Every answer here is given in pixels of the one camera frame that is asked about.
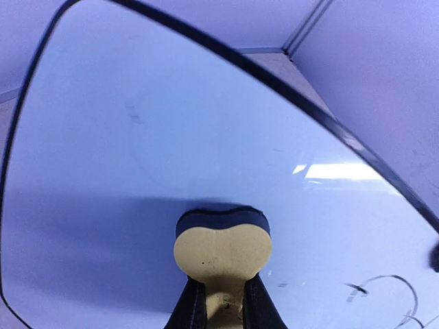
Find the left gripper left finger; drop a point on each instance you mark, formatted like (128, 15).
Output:
(190, 310)

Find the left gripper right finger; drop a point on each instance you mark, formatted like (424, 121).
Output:
(259, 310)

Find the right aluminium corner post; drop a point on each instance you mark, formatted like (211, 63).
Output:
(298, 36)

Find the yellow black sponge eraser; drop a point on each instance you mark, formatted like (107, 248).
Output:
(223, 249)

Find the white whiteboard black frame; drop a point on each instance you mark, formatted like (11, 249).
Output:
(129, 118)

